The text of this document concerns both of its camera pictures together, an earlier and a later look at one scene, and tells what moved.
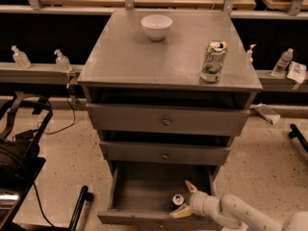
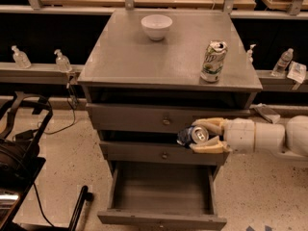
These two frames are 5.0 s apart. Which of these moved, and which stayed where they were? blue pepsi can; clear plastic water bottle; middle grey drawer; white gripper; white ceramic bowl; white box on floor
Moved: blue pepsi can; white gripper
Stayed: white box on floor; clear plastic water bottle; white ceramic bowl; middle grey drawer
